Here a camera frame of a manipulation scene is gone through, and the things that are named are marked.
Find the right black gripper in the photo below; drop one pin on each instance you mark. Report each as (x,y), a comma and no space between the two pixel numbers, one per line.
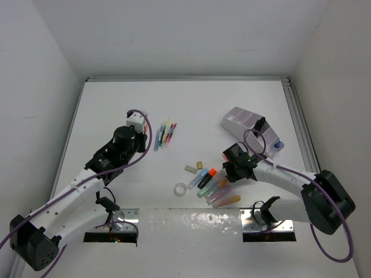
(231,175)

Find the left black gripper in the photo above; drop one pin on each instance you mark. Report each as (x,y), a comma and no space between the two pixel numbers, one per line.
(141,136)

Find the small black scissors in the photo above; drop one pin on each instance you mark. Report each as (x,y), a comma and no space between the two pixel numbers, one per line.
(258,126)

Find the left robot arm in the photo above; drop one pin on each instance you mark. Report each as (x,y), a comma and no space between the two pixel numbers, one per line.
(41,236)

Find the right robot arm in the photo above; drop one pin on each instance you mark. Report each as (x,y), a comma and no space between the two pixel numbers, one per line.
(321,199)

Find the orange pastel highlighter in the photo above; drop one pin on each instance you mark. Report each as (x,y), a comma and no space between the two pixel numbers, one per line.
(221,184)

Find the purple highlighter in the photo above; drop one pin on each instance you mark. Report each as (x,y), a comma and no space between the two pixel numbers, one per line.
(218,194)

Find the black orange highlighter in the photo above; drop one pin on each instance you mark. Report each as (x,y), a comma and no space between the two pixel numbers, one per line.
(211,173)

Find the light blue pen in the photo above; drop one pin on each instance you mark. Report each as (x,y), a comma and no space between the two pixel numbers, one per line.
(156,144)

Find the green highlighter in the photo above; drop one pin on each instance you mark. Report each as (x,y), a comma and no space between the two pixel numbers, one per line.
(202,192)

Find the yellow pink highlighter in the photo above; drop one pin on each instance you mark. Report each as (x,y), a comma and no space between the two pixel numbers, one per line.
(228,201)

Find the blue highlighter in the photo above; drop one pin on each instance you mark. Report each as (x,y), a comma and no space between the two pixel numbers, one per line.
(197,179)

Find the white pink compartment organizer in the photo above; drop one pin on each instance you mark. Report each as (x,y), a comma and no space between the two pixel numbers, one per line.
(238,120)

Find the red pen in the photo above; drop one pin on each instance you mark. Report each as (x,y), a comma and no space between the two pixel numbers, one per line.
(169,133)

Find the yellow pen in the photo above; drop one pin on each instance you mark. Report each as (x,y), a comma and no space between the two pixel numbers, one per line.
(168,130)

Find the grey eraser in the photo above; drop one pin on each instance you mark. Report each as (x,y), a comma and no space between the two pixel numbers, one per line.
(191,169)

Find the clear tape roll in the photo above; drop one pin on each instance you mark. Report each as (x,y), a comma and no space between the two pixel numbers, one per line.
(180,189)

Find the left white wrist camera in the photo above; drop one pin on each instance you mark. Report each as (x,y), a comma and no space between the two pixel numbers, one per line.
(135,121)

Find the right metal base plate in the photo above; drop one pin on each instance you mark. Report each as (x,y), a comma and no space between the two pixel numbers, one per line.
(251,226)

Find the metal base plate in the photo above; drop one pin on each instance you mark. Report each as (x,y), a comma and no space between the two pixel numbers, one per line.
(251,226)
(121,221)

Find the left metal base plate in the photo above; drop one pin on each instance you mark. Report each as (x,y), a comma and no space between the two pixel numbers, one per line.
(121,221)

